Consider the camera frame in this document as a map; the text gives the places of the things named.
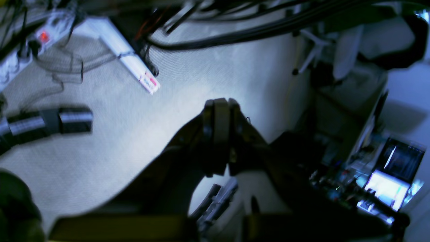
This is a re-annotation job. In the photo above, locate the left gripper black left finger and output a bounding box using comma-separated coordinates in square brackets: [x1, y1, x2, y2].
[49, 99, 230, 242]

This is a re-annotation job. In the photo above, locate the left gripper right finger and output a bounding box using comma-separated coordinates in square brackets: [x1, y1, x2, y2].
[228, 98, 410, 242]

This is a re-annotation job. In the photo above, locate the lit computer monitor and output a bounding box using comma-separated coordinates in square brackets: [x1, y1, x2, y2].
[356, 137, 426, 212]

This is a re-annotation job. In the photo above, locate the black cylindrical tube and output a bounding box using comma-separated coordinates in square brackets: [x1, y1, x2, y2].
[0, 106, 94, 155]

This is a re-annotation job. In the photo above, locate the white power strip on floor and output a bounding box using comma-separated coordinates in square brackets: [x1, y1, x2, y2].
[0, 9, 76, 91]

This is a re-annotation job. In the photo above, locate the black overhead cable bundle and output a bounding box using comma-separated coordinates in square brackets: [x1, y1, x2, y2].
[146, 0, 430, 51]

